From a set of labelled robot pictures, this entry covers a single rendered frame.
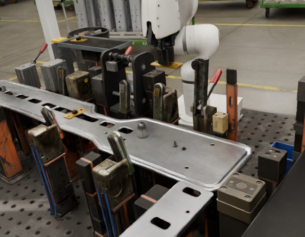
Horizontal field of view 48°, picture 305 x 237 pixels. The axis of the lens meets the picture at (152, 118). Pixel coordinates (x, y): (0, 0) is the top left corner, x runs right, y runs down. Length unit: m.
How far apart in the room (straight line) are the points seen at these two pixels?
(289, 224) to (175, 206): 0.24
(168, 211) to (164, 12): 0.45
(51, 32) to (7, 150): 3.59
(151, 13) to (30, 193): 0.94
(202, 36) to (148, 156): 0.64
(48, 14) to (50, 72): 3.44
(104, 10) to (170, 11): 5.10
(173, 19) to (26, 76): 1.11
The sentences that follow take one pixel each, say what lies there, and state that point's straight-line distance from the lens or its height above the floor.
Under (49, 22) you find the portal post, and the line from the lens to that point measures 5.00.
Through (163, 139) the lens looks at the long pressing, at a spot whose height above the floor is 1.00.
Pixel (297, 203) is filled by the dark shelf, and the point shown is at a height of 1.03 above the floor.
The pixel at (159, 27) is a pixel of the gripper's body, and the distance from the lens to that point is 0.83.
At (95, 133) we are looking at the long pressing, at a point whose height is 1.00.
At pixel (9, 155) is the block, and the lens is 1.56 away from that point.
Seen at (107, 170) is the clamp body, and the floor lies 1.04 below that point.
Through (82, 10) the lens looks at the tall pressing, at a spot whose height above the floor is 0.71.
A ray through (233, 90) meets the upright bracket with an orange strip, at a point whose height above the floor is 1.14.
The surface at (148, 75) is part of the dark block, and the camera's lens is 1.22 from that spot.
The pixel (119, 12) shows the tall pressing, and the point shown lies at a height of 0.62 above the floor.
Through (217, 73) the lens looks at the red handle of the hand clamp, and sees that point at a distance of 1.12.
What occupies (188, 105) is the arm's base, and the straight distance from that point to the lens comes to 1.58.
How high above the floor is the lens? 1.53
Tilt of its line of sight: 27 degrees down
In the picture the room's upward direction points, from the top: 7 degrees counter-clockwise
